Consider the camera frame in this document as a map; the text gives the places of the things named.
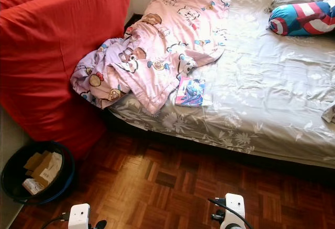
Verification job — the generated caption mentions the bed with grey floral sheet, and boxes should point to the bed with grey floral sheet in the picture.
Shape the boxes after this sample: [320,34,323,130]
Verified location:
[107,0,335,169]

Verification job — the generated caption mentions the blue red white bolster pillow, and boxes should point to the blue red white bolster pillow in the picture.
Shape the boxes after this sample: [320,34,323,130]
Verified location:
[269,1,335,36]

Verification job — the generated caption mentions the large red covered mattress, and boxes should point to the large red covered mattress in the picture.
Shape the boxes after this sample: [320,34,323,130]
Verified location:
[0,0,134,159]

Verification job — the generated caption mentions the anime cover book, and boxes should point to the anime cover book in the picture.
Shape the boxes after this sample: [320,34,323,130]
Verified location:
[175,77,206,107]

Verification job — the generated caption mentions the brown cardboard box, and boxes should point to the brown cardboard box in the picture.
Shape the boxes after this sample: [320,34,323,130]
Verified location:
[24,151,63,188]

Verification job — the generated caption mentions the white labelled package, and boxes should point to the white labelled package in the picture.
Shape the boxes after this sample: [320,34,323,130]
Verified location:
[23,178,45,195]

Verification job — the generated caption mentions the black round bin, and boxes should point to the black round bin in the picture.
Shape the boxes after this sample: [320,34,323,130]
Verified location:
[1,141,76,205]

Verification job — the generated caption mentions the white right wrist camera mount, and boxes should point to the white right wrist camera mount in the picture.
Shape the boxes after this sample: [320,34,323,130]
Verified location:
[224,193,247,229]

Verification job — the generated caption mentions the pink cartoon print blanket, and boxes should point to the pink cartoon print blanket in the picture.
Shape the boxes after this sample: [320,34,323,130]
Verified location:
[71,0,232,115]

